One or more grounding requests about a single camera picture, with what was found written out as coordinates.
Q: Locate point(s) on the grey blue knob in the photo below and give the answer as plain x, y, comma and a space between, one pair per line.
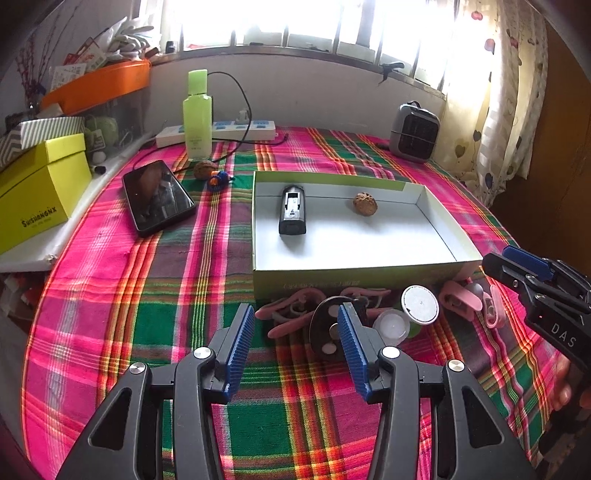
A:
475, 290

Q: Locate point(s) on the pink rectangular clip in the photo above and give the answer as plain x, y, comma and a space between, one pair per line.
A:
459, 302

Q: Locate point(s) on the black rectangular device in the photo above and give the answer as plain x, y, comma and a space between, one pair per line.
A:
292, 217

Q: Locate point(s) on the white plug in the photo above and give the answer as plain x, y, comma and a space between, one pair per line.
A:
243, 116

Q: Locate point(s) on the pink green plaid tablecloth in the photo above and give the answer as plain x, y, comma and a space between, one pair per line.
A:
184, 277

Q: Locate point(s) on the yellow cardboard box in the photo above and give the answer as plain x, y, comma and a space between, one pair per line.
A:
41, 194

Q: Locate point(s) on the white power strip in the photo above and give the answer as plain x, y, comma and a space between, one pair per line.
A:
258, 127

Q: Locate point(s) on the black marker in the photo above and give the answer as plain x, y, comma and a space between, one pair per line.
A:
98, 169

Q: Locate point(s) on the black smartphone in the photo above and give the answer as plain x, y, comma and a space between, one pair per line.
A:
159, 198

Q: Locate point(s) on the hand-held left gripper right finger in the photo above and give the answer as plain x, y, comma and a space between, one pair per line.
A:
351, 355

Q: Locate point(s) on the person's right hand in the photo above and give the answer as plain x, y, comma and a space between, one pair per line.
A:
565, 387

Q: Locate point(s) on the blue orange small toy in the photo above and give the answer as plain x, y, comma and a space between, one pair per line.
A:
218, 181

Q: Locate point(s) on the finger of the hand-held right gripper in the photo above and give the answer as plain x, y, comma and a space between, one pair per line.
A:
526, 261
505, 270

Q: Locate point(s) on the brown walnut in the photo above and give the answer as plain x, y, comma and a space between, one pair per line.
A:
365, 203
204, 170

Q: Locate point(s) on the white disc on green base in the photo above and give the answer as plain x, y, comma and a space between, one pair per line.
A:
419, 304

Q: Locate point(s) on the small white cap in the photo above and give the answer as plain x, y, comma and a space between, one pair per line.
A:
391, 325

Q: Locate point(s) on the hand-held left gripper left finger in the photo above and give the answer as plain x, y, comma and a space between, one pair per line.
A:
240, 350

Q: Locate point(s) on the small black windowsill object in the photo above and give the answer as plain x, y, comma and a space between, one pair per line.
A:
171, 46

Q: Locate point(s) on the clear bin with orange lid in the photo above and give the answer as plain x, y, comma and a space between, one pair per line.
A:
101, 83

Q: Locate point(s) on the pink hook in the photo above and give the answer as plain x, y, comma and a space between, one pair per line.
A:
491, 307

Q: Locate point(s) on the dried purple flower branches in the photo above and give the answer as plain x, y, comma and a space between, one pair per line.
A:
32, 78

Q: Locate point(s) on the green white cardboard box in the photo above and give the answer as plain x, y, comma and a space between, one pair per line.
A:
360, 240

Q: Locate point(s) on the grey white striped box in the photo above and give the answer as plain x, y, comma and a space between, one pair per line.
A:
41, 131

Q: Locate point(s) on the black key fob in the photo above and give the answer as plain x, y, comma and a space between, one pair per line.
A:
325, 323

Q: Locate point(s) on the barred window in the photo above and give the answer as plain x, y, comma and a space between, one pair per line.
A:
314, 23

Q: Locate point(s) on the heart print curtain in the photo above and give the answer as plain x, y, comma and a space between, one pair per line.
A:
498, 101

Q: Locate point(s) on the grey space heater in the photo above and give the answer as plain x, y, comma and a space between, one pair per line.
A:
413, 134

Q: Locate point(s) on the white gloves and bags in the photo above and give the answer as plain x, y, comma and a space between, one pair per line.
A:
124, 39

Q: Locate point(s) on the black clip on windowsill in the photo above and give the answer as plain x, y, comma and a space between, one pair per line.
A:
391, 70

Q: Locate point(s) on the light green plastic bottle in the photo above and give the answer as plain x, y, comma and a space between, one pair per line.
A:
197, 120

